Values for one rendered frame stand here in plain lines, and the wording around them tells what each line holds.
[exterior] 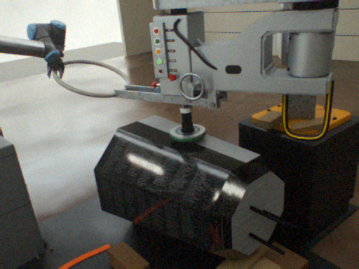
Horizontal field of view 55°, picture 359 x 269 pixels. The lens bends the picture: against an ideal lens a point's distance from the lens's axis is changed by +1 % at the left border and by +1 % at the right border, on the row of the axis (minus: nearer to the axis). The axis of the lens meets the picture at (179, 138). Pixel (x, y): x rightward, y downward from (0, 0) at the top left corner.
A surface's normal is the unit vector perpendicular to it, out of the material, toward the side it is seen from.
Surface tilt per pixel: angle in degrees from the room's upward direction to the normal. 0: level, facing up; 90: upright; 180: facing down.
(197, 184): 45
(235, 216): 90
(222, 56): 90
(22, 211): 90
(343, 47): 90
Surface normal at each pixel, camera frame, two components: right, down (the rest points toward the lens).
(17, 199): 0.70, 0.23
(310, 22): -0.44, 0.39
